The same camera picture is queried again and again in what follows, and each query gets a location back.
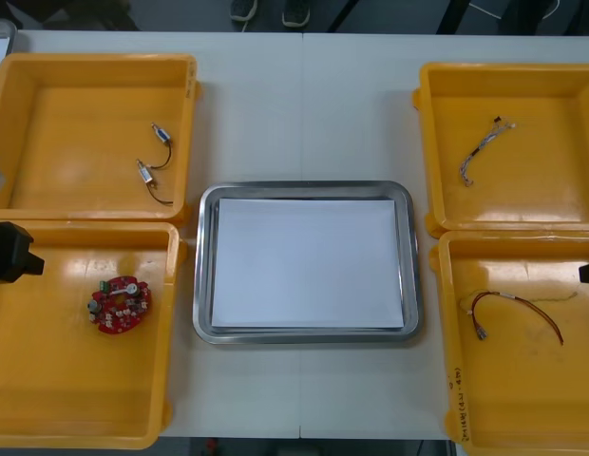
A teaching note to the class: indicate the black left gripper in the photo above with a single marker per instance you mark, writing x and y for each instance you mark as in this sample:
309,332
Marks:
7,252

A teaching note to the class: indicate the round red circuit board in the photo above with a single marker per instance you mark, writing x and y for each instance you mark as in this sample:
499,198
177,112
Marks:
119,309

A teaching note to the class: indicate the solenoid with white label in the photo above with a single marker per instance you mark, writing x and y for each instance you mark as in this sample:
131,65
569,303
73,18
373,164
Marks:
145,173

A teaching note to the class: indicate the solenoid with blue label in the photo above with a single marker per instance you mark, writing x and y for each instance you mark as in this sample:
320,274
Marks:
161,134

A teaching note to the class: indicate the yellow-orange plastic bin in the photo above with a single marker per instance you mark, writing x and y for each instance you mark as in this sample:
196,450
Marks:
513,389
537,190
62,380
85,119

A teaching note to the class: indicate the steel tray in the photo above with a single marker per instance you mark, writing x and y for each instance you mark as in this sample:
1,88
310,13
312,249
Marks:
7,28
204,266

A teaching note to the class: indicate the white sheet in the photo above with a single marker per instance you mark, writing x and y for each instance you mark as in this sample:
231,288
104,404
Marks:
304,266

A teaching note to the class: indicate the person's shoe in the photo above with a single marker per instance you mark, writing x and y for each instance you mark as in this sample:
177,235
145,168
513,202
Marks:
243,9
295,12

